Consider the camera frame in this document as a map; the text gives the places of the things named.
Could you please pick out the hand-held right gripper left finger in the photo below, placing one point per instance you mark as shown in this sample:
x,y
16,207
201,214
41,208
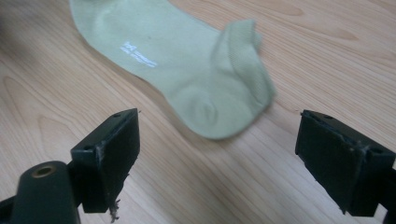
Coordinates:
x,y
107,161

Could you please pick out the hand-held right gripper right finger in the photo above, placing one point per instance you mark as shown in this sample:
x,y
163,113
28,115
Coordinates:
x,y
339,168

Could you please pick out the light green sock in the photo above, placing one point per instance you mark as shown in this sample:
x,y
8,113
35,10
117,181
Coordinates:
x,y
174,65

